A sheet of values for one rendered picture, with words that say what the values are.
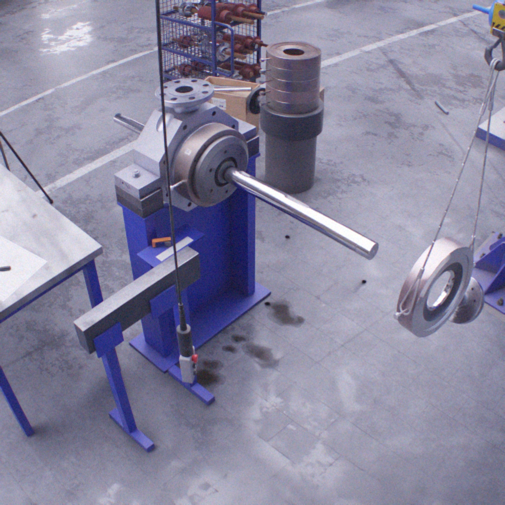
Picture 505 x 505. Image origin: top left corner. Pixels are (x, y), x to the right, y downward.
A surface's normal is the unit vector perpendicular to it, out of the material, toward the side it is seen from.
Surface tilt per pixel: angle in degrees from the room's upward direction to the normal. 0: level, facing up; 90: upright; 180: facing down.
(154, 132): 45
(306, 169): 90
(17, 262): 0
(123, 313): 90
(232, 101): 90
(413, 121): 0
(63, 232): 0
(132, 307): 90
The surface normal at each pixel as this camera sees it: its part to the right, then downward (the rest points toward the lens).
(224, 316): 0.00, -0.75
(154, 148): -0.48, -0.19
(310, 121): 0.54, 0.55
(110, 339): 0.73, 0.45
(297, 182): 0.28, 0.64
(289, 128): -0.11, 0.65
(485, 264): -0.37, 0.62
